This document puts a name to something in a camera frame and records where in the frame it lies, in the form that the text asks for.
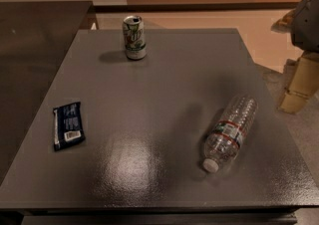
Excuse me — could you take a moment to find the white green 7up can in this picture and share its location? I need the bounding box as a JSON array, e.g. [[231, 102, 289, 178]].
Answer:
[[123, 15, 147, 60]]

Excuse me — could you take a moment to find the dark blue snack packet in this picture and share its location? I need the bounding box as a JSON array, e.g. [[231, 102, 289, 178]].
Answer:
[[53, 102, 86, 151]]

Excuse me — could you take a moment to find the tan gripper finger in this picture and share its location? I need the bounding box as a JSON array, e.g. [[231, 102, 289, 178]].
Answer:
[[270, 9, 295, 33], [278, 51, 319, 113]]

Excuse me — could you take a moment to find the clear plastic water bottle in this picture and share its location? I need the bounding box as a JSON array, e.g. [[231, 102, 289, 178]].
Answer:
[[202, 95, 258, 173]]

